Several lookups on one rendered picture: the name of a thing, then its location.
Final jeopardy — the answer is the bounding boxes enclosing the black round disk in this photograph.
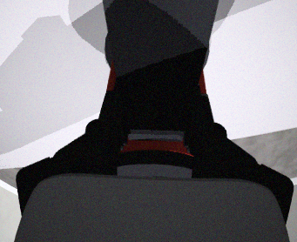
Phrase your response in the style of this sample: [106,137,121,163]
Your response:
[105,32,210,70]

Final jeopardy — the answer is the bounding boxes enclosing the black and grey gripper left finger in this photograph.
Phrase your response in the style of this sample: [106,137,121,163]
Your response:
[16,79,128,215]

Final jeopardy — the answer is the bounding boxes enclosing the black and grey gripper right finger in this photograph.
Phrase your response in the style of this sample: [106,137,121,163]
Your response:
[183,84,294,223]

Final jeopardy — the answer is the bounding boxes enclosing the red kettle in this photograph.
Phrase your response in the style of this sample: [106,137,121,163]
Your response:
[103,0,219,178]

